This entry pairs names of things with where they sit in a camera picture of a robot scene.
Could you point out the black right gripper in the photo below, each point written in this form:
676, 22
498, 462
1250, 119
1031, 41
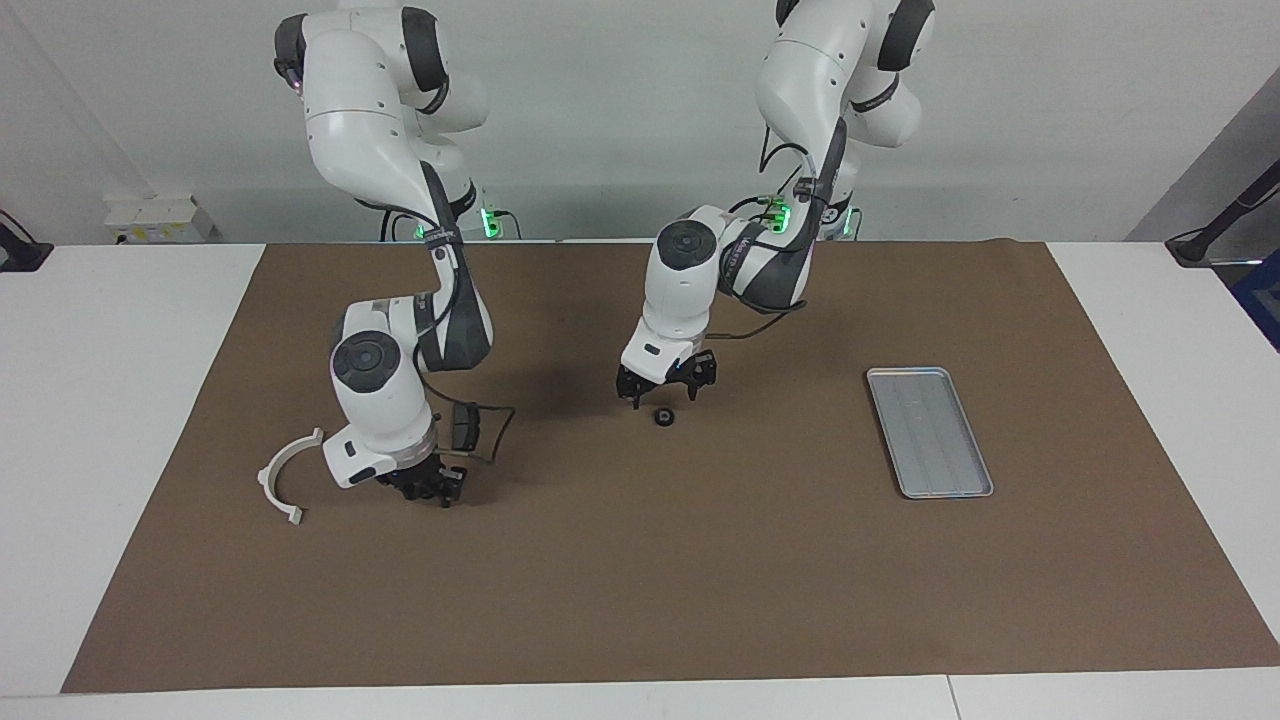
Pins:
430, 475

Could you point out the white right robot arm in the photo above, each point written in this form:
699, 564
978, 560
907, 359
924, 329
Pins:
370, 130

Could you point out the black camera stand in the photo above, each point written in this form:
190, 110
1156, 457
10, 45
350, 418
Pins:
1200, 245
20, 255

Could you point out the blue box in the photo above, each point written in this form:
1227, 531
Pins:
1262, 300

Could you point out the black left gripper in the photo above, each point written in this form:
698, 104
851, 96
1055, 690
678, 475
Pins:
665, 380

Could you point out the silver metal tray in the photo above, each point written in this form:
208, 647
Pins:
930, 435

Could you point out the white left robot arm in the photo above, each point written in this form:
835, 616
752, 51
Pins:
680, 290

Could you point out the brown table mat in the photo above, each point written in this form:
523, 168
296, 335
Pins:
700, 580

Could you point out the dark grey brake pad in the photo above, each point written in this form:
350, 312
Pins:
466, 427

